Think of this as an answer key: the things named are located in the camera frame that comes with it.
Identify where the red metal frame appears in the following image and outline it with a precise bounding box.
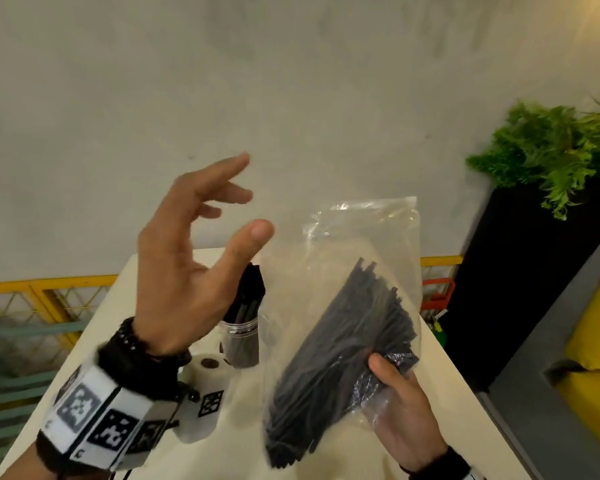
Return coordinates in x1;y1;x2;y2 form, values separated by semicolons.
419;277;456;313

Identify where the clear plastic bag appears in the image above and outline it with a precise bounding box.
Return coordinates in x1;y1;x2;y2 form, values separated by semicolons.
257;196;423;471

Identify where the grey sofa frame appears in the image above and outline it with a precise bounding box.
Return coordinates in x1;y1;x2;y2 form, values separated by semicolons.
477;239;600;480

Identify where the bundle of black straws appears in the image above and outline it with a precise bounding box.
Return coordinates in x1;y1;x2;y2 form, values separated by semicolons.
222;263;266;368
262;257;420;469

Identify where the yellow sofa seat cushion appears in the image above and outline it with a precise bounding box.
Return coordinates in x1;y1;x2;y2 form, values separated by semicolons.
555;367;600;465

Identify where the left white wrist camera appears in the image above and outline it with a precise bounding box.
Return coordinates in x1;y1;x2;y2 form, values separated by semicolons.
172;353;233;444

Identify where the person's left hand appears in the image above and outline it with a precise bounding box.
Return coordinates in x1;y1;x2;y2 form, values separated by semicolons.
132;152;276;358

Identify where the person's right hand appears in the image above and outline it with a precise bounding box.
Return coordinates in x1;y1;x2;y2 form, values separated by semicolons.
365;353;450;473

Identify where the clear jar with blue label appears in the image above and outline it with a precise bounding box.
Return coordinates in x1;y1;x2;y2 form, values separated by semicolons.
219;317;260;369

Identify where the black bead bracelet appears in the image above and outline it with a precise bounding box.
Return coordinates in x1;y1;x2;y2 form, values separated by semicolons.
115;317;193;365

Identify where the yellow metal mesh fence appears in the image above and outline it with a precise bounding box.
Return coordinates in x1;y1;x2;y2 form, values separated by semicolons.
0;254;465;355

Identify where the right black marker wristband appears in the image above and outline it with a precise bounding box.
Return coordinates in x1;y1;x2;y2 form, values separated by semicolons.
399;446;486;480

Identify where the stack of green metal chairs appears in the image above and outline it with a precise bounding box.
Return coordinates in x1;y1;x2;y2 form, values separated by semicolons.
0;314;89;465

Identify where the black marker wristband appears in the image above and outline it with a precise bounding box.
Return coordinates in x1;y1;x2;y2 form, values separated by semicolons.
35;339;193;473
399;446;486;480

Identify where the left black marker wristband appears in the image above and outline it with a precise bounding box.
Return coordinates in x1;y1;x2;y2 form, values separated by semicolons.
35;339;193;473

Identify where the black planter box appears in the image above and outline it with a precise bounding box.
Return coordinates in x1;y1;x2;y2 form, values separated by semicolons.
442;182;600;393

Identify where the person's left forearm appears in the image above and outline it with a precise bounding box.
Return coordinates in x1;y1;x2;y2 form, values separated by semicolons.
0;444;111;480

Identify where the green leafy plant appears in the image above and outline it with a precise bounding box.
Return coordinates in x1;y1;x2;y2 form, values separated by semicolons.
465;97;600;221

